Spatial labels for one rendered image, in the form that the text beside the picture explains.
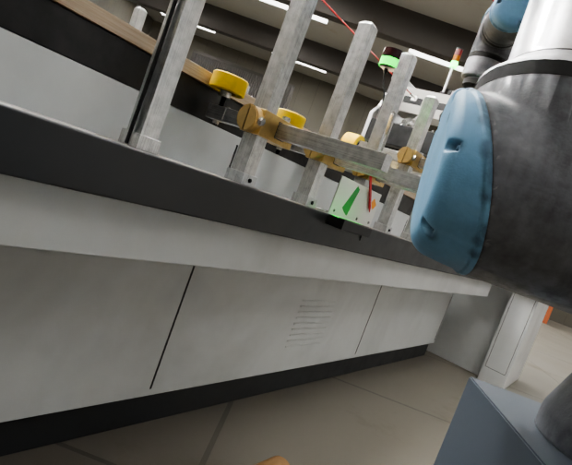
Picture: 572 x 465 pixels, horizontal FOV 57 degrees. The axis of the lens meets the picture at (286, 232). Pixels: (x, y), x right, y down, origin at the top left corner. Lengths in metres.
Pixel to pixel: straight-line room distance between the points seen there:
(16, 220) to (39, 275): 0.32
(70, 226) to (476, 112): 0.59
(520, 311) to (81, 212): 3.11
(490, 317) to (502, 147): 3.38
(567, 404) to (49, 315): 0.91
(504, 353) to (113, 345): 2.80
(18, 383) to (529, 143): 1.01
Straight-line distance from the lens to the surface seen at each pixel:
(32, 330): 1.13
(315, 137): 0.99
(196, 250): 1.01
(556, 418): 0.52
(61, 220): 0.81
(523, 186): 0.42
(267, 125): 1.02
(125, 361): 1.33
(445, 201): 0.42
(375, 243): 1.57
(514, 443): 0.50
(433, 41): 7.20
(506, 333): 3.64
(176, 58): 0.85
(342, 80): 1.26
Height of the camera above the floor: 0.72
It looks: 5 degrees down
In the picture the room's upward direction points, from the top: 20 degrees clockwise
